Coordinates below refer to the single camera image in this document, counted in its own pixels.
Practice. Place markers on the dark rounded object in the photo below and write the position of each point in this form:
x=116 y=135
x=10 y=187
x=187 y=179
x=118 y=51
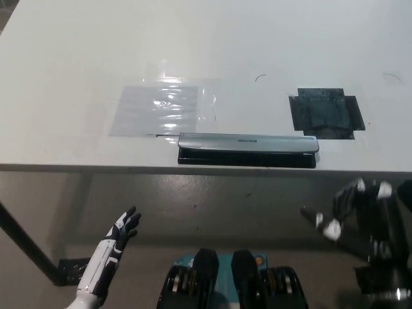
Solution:
x=406 y=193

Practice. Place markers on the grey translucent plastic sheet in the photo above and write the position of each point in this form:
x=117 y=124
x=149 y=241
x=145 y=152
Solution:
x=151 y=112

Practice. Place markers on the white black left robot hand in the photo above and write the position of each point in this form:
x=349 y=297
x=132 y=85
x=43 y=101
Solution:
x=106 y=254

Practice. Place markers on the clear glossy tape patch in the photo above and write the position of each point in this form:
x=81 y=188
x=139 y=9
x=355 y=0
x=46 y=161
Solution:
x=207 y=96

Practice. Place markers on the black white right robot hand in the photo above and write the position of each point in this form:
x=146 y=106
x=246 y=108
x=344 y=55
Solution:
x=346 y=202

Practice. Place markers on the black tape patch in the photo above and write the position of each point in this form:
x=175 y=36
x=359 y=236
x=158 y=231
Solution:
x=325 y=114

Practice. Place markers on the black table foot plate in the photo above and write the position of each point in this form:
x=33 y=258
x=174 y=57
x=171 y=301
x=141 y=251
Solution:
x=72 y=270

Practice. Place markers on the black metal table leg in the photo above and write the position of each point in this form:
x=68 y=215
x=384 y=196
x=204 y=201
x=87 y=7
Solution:
x=25 y=239

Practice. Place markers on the silver black heat sealer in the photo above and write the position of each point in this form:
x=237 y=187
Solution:
x=244 y=143

